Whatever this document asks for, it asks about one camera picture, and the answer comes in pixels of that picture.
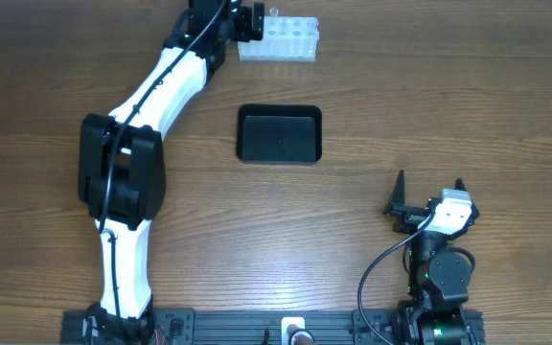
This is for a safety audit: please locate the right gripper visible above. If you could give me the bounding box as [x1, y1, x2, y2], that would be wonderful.
[382, 169, 470, 236]

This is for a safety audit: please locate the black tray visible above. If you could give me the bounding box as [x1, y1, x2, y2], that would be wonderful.
[235, 103, 324, 167]

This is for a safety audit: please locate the white test tube rack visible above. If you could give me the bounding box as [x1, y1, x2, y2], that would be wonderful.
[237, 14, 321, 64]

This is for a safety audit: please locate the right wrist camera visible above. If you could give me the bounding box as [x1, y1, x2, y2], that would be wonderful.
[429, 188, 474, 236]

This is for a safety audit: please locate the black cable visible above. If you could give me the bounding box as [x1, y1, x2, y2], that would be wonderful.
[356, 213, 436, 345]
[97, 0, 230, 236]

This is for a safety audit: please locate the mounting rail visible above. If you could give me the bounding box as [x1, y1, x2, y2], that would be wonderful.
[59, 308, 487, 345]

